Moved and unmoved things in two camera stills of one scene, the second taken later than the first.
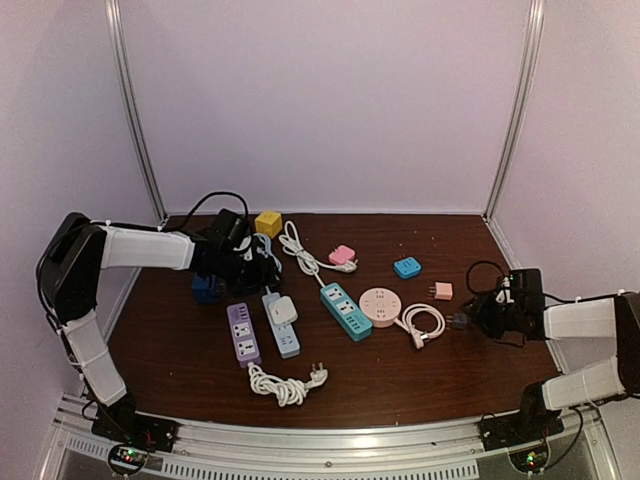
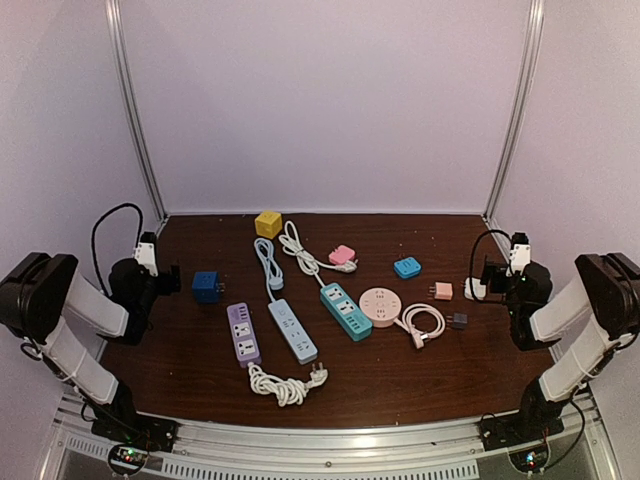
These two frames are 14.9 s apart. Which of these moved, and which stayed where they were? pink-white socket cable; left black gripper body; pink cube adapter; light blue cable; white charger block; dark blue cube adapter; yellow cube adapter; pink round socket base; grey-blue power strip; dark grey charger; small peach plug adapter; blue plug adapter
Moved: white charger block; light blue cable; grey-blue power strip; left black gripper body
Stayed: pink cube adapter; pink-white socket cable; yellow cube adapter; pink round socket base; dark grey charger; small peach plug adapter; blue plug adapter; dark blue cube adapter
